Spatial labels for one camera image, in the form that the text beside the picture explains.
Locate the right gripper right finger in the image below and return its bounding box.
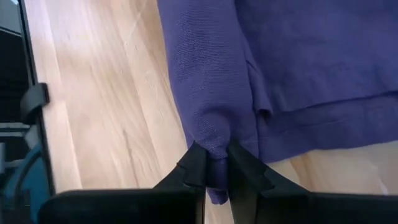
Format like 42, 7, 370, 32
228, 139, 398, 224

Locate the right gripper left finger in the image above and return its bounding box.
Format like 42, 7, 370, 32
39, 141, 208, 224

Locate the purple towel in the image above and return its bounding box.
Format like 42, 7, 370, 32
157, 0, 398, 205

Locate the blue plastic object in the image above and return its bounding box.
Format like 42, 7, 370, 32
0, 142, 52, 224

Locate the black frame clip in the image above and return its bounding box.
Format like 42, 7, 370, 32
19, 82, 51, 124

